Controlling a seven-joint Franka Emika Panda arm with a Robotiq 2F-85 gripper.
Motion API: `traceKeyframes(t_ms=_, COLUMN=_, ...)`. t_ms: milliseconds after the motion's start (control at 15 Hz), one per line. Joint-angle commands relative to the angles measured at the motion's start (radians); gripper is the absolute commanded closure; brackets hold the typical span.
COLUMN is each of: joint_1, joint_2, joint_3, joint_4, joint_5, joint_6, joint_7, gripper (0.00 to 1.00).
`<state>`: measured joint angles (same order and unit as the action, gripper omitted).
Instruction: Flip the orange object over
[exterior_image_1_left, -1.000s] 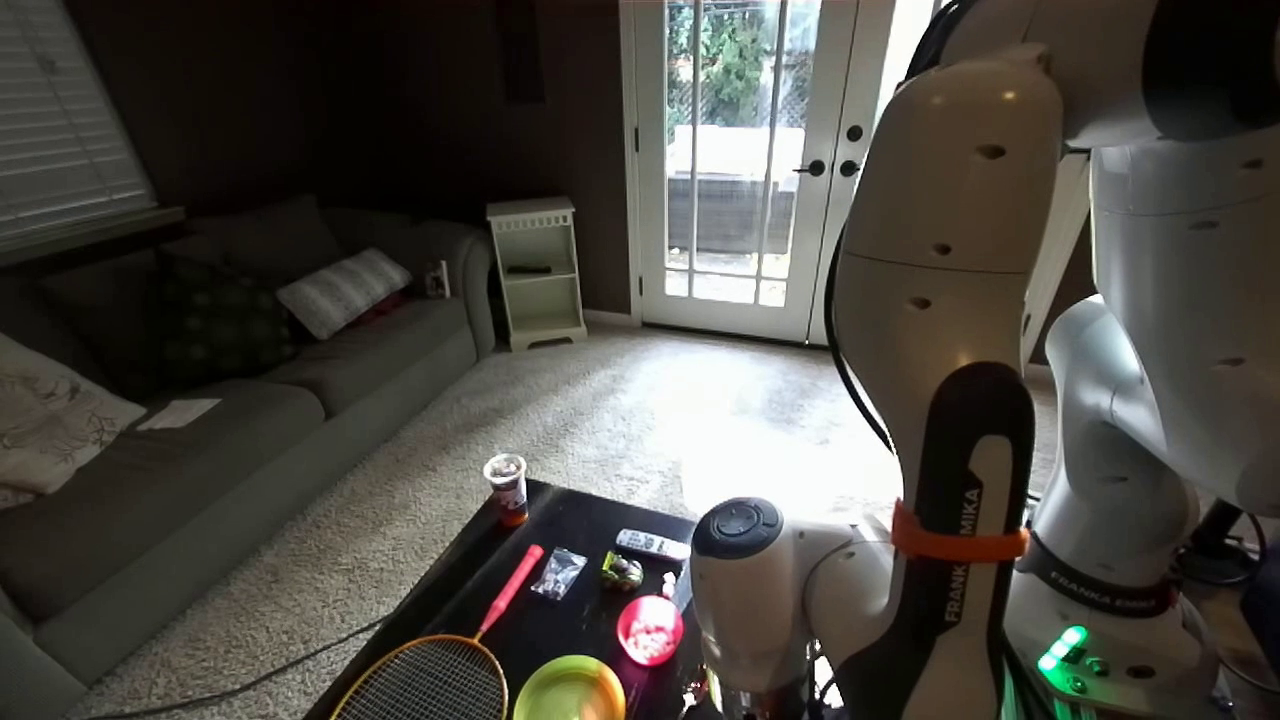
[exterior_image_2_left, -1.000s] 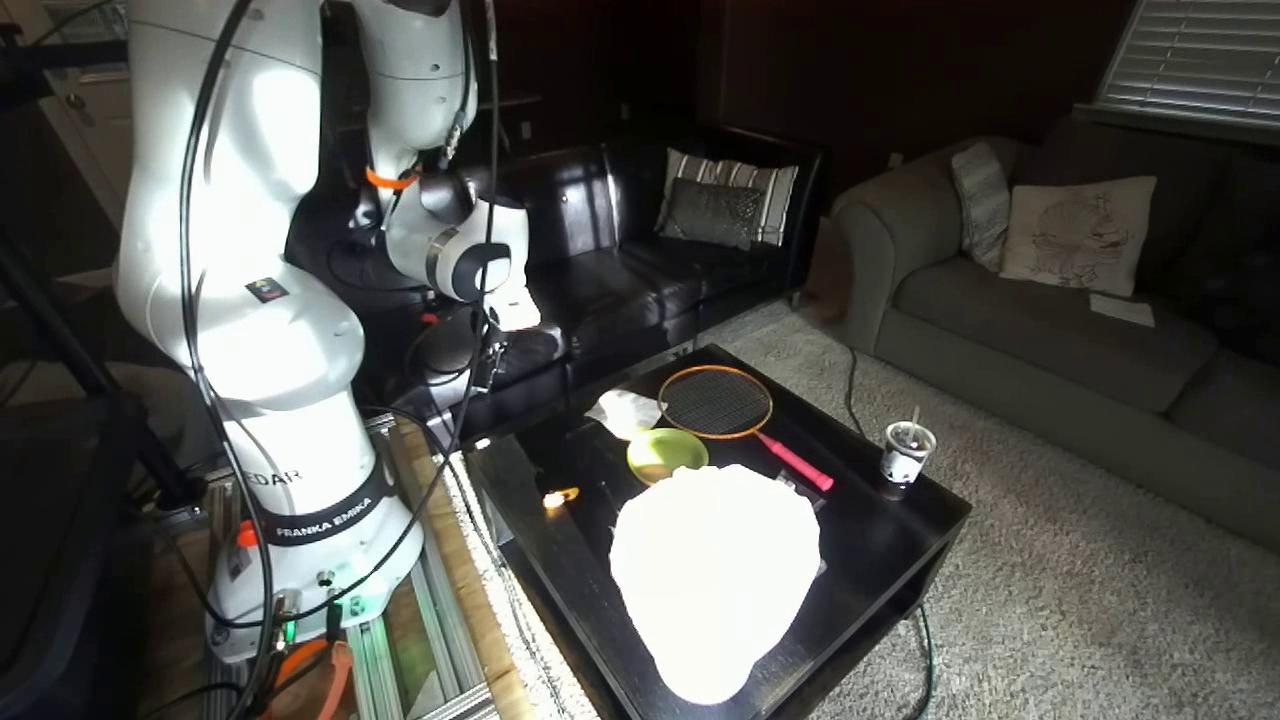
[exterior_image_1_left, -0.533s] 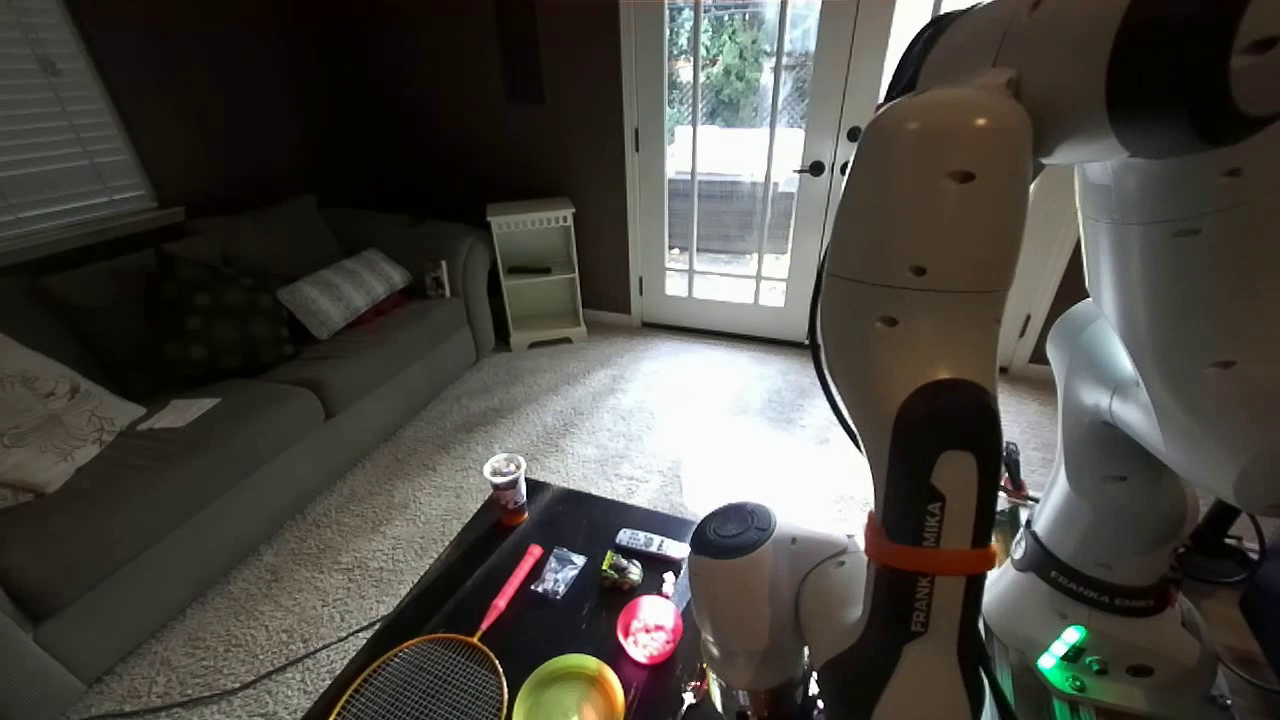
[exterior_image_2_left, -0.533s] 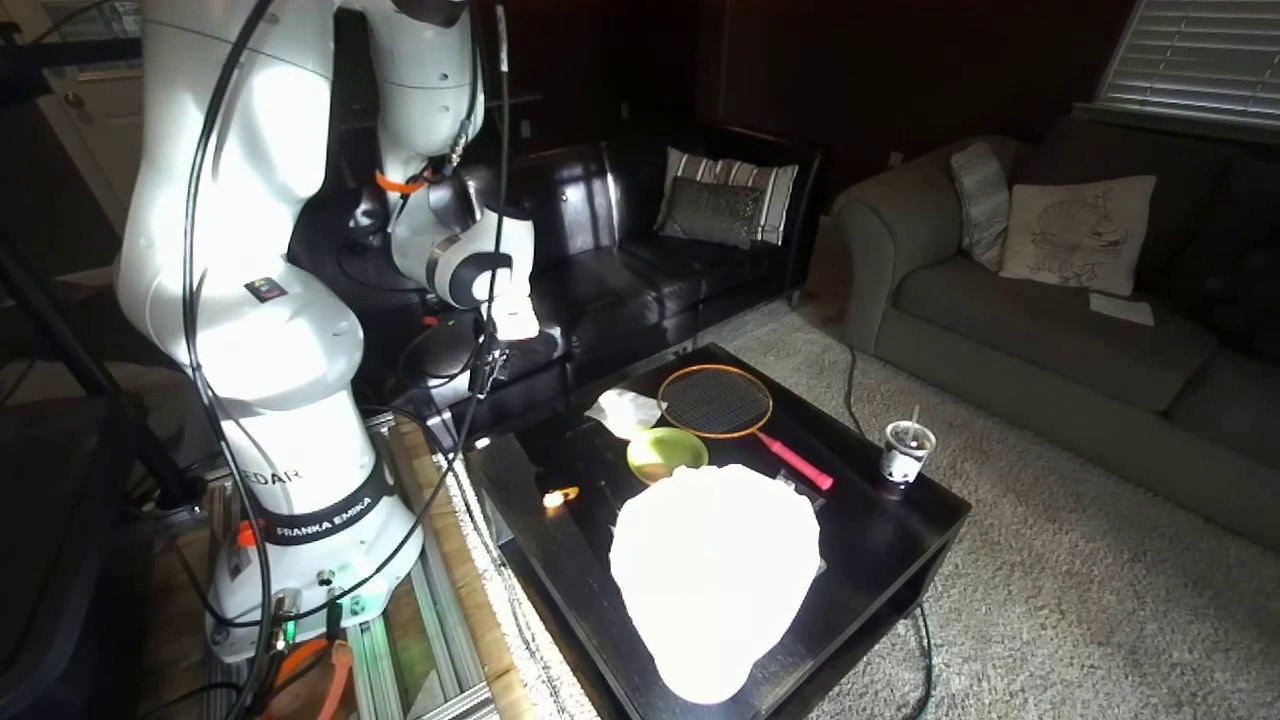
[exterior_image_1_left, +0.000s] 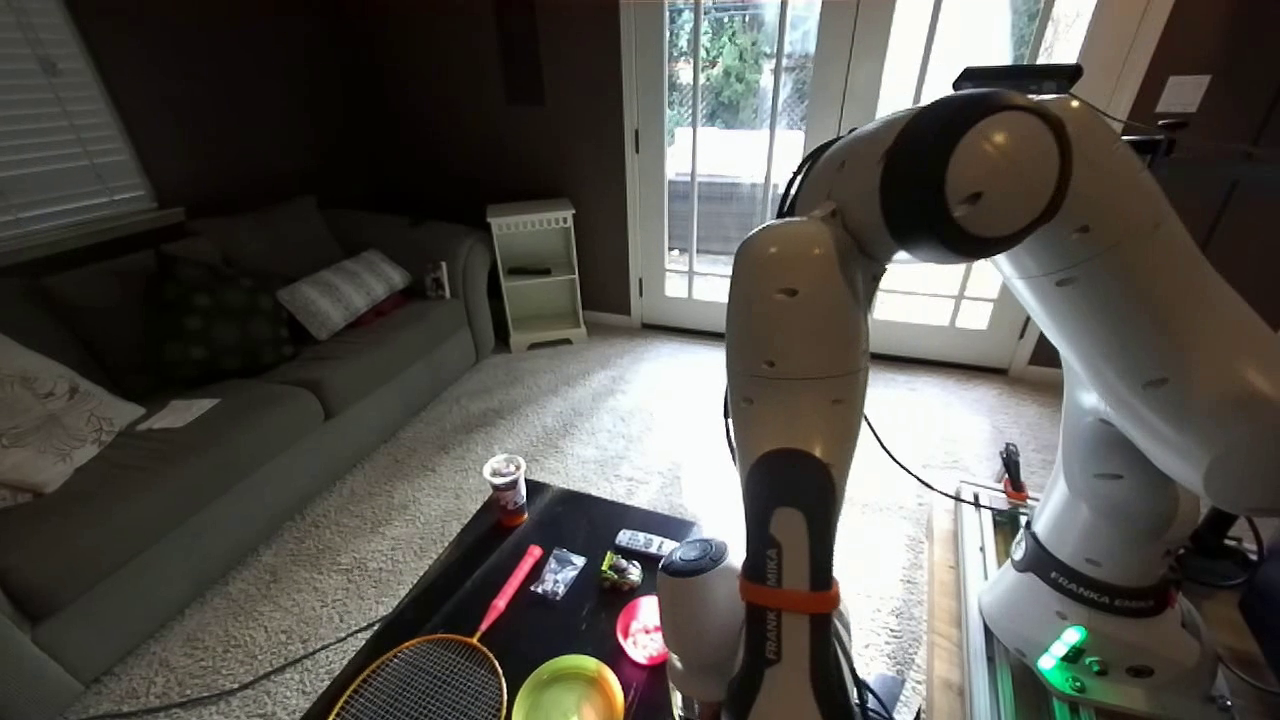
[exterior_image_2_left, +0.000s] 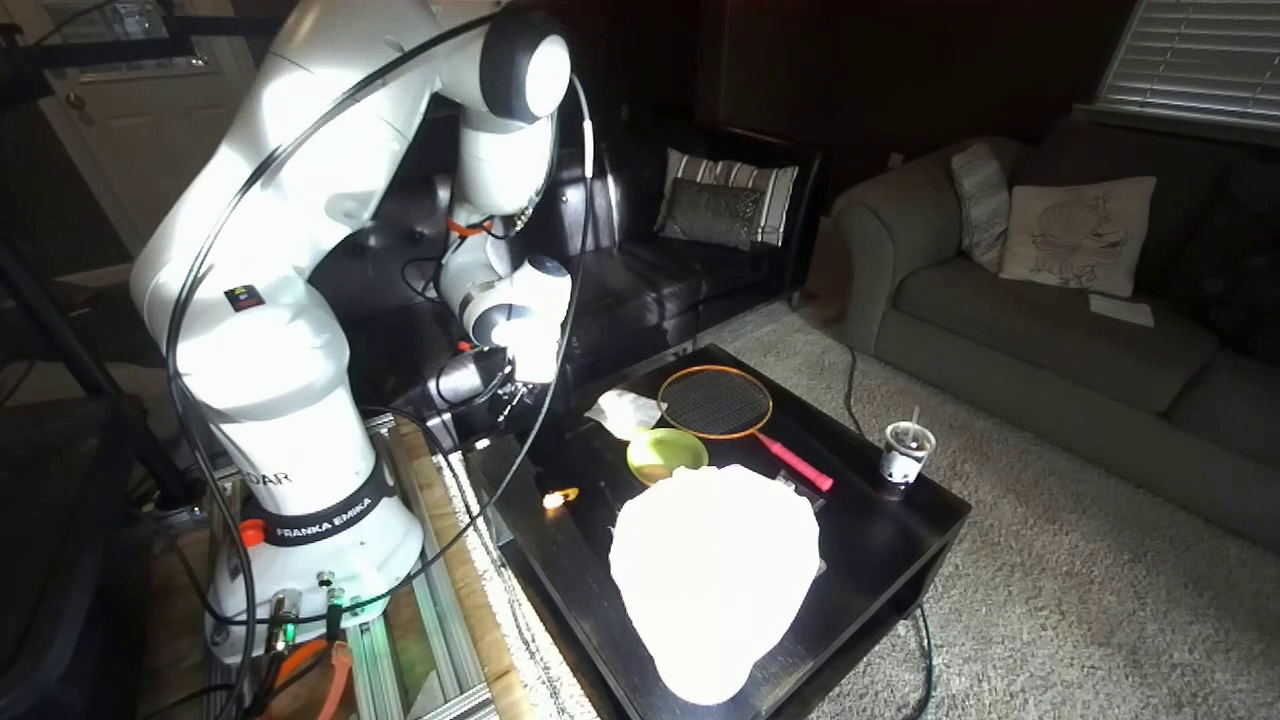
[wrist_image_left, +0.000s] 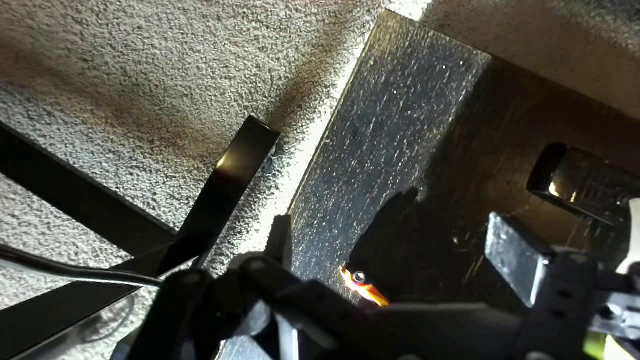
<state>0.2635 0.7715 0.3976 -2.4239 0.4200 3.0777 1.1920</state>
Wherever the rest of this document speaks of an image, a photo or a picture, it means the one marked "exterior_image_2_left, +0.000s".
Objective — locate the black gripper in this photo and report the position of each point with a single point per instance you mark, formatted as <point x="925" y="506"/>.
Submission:
<point x="473" y="377"/>

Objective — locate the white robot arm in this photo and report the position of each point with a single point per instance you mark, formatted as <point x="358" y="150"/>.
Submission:
<point x="224" y="282"/>

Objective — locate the crumpled white paper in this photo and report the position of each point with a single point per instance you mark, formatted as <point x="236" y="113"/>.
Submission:
<point x="627" y="413"/>

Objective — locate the green plate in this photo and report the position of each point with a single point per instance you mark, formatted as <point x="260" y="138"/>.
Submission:
<point x="661" y="449"/>

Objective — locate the orange mesh racket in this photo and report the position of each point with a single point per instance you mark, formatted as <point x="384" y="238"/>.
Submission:
<point x="722" y="401"/>

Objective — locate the black armchair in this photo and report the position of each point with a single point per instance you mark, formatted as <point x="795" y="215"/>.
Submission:
<point x="642" y="292"/>

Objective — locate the white cloth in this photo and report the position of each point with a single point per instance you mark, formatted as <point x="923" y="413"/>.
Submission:
<point x="712" y="570"/>

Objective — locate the beige sofa pillow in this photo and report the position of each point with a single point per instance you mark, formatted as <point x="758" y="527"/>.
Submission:
<point x="1077" y="232"/>

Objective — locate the grey sofa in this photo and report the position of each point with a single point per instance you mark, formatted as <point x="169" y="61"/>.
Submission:
<point x="1173" y="385"/>

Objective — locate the window blinds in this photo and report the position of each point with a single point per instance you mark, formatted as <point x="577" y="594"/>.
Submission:
<point x="1211" y="61"/>

